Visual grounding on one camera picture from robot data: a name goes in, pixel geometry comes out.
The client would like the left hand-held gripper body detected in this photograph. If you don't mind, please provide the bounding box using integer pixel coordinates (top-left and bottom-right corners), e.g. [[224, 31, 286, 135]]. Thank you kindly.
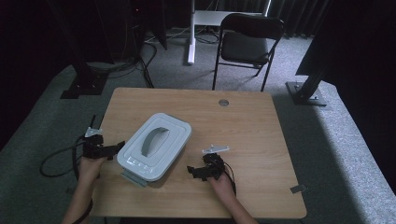
[[82, 127, 106, 160]]

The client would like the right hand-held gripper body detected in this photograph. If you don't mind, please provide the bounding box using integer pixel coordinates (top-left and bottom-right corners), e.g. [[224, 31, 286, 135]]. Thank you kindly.
[[202, 144, 231, 181]]

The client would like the clear brown storage box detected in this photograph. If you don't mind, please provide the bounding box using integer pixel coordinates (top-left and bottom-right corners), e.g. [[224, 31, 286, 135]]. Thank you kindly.
[[120, 169, 149, 189]]

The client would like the pale blue box lid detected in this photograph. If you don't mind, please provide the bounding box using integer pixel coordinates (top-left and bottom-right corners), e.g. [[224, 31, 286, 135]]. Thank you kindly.
[[116, 112, 193, 182]]

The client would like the person's left hand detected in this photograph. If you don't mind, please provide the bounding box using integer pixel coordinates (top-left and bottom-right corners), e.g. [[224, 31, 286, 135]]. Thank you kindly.
[[78, 155, 106, 185]]

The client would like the person's right hand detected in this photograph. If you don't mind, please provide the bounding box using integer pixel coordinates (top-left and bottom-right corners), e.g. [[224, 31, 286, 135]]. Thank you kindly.
[[207, 172, 236, 203]]

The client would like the black metal stand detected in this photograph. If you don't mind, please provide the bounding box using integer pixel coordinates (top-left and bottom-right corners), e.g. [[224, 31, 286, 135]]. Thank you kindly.
[[46, 0, 110, 100], [285, 0, 335, 107]]

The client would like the black folding chair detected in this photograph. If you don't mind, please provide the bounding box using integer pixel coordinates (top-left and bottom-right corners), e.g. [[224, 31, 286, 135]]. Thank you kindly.
[[212, 12, 286, 92]]

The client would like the dark curtain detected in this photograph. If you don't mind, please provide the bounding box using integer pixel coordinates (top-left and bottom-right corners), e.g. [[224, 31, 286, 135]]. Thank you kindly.
[[267, 0, 332, 38]]

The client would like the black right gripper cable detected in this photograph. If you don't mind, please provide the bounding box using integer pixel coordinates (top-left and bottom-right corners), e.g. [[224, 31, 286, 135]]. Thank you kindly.
[[222, 161, 237, 198]]

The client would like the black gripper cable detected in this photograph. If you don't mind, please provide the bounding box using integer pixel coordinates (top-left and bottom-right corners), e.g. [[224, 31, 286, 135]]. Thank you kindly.
[[39, 136, 94, 224], [222, 161, 237, 198]]

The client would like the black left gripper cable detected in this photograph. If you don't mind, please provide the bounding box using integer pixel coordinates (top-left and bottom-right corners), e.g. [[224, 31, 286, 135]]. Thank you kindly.
[[39, 136, 94, 224]]

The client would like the black floor cable bundle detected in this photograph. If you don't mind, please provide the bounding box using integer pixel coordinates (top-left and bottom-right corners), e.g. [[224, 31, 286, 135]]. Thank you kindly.
[[87, 40, 158, 90]]

